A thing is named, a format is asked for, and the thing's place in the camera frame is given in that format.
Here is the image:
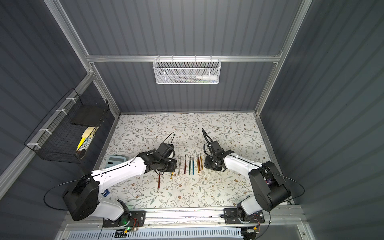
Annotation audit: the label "black notebook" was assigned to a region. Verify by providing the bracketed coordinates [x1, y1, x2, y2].
[70, 105, 105, 127]

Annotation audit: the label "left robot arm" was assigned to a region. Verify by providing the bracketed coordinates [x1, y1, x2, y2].
[62, 143, 177, 227]

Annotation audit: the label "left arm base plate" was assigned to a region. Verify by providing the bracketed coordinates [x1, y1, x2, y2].
[103, 211, 147, 229]

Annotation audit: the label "white wire mesh basket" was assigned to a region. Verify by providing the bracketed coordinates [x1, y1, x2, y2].
[153, 59, 222, 85]

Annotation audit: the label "black wire mesh basket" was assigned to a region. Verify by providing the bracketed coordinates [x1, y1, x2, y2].
[24, 89, 110, 164]

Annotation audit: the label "light blue calculator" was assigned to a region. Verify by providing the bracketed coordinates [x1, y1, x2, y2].
[105, 155, 127, 169]

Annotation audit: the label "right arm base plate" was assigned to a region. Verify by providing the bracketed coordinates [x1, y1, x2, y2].
[220, 208, 265, 225]

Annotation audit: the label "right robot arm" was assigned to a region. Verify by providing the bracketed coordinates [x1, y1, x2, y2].
[204, 141, 291, 218]

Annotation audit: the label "white marker in basket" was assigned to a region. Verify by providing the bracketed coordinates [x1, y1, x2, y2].
[196, 75, 218, 82]

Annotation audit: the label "yellow sticky notes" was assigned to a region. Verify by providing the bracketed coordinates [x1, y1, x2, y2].
[77, 127, 99, 151]

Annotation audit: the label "blue stapler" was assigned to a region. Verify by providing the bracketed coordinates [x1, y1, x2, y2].
[102, 189, 110, 197]

